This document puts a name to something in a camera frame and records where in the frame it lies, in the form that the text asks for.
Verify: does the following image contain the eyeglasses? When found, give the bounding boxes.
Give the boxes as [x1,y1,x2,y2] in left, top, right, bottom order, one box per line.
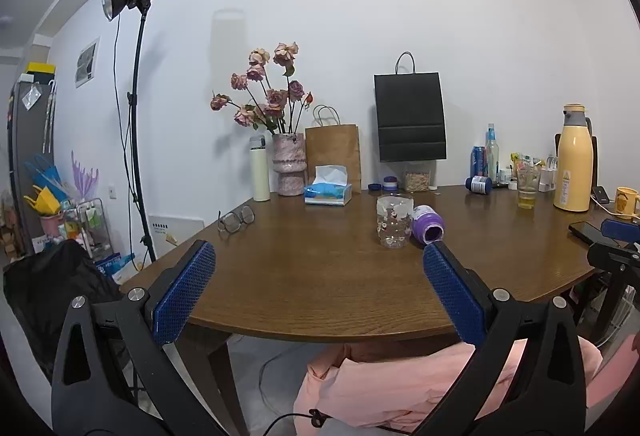
[217,205,256,235]

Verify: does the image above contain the yellow thermos jug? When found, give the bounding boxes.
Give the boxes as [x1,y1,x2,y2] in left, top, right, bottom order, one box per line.
[553,104,595,211]

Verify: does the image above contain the black cable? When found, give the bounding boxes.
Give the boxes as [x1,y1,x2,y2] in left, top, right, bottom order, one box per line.
[262,408,416,436]

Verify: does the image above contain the white thermos bottle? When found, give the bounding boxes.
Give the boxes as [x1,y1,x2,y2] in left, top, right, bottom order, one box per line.
[250,135,272,202]

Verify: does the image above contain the pink vase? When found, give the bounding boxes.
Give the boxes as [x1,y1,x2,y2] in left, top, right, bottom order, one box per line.
[271,133,307,197]

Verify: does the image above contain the purple bottle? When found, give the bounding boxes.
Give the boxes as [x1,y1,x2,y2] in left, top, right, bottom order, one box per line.
[411,205,445,247]

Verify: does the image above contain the blue white pill bottle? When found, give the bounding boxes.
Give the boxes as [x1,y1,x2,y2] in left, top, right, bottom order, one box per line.
[465,175,494,195]

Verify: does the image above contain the glass with yellow liquid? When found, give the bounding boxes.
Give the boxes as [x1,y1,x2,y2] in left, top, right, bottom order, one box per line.
[516,168,541,210]

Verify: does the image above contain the yellow mug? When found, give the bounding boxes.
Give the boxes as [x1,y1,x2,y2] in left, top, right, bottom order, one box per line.
[614,187,640,221]

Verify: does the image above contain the wire rack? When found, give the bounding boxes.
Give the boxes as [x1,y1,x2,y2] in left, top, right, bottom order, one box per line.
[62,198,114,261]

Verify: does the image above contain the black jacket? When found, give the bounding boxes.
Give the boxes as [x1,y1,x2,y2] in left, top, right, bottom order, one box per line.
[2,240,126,382]

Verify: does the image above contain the blue white packet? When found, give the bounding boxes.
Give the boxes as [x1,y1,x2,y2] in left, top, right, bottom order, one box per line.
[95,253,137,285]

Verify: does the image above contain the black phone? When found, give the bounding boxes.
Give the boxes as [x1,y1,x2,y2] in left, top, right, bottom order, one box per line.
[568,221,619,247]

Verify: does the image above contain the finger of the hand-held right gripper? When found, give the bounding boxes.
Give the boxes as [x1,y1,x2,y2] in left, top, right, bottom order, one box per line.
[600,218,640,243]
[586,240,640,277]

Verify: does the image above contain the blue drink can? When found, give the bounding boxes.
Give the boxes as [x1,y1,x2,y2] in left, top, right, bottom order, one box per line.
[471,146,488,179]

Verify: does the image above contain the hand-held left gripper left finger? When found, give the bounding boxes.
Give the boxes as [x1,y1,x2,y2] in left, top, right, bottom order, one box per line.
[51,240,231,436]

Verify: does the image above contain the pink bucket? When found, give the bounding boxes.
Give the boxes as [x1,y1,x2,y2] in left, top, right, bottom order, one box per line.
[39,212,66,237]

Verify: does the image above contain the colourful snack packets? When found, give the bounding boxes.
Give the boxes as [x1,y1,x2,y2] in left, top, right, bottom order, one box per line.
[510,152,547,173]

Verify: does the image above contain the blue tissue box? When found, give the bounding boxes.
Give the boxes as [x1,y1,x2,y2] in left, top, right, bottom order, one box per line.
[304,165,353,207]

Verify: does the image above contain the purple plastic hangers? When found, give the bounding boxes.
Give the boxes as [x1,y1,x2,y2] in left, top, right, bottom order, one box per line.
[70,151,100,203]

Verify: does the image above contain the clear bottle with blue cap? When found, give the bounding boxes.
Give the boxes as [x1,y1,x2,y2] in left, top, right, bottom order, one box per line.
[486,123,501,185]

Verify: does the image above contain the clear snack container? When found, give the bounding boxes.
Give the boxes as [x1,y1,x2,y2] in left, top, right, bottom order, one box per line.
[404,162,432,193]

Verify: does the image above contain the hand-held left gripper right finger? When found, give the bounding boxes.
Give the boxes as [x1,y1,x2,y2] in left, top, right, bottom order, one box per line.
[415,241,587,436]

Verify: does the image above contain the black paper bag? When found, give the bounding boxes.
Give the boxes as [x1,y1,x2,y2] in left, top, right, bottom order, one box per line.
[374,52,447,163]

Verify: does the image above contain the pink cloth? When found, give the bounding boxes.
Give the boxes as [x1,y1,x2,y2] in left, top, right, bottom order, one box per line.
[292,338,604,436]

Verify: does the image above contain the brown paper bag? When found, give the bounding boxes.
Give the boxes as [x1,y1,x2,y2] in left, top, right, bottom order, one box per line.
[305,104,362,191]

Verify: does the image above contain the wall picture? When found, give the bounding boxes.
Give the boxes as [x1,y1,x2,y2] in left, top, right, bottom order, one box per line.
[75,38,101,89]

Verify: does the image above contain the clear printed glass cup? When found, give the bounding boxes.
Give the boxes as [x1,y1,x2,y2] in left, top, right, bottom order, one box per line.
[376,195,415,249]

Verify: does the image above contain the white vented panel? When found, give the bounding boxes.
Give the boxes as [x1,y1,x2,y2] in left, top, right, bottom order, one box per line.
[148,215,206,261]

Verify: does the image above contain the dried roses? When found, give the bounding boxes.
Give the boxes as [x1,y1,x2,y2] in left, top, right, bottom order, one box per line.
[210,42,315,137]

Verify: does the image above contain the grey refrigerator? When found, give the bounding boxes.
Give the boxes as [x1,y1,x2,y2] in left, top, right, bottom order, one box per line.
[7,78,57,257]

